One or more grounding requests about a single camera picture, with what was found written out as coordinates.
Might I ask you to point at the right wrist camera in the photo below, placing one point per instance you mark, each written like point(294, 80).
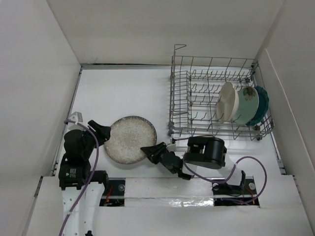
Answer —
point(171, 147)

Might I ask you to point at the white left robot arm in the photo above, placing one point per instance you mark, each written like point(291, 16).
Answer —
point(82, 186)

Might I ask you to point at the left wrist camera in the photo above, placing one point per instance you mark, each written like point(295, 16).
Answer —
point(73, 120)

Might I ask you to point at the teal scalloped plate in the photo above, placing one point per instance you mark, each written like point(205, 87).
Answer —
point(262, 107)

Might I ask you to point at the mint green flower plate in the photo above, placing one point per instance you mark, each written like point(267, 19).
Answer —
point(248, 105)

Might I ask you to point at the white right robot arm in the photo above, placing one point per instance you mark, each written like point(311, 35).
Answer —
point(206, 152)

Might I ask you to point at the grey wire dish rack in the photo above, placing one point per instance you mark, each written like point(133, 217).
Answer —
point(195, 83)

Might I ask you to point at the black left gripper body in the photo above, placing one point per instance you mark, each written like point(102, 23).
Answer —
point(87, 150)

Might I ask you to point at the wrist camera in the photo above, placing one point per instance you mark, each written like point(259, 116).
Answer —
point(171, 147)
point(73, 120)

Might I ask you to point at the cream divided plate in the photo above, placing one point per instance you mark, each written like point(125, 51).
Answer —
point(228, 103)

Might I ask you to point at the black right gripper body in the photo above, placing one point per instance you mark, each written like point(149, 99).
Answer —
point(161, 161)

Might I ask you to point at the speckled brown round plate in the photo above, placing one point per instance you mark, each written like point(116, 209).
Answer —
point(128, 135)

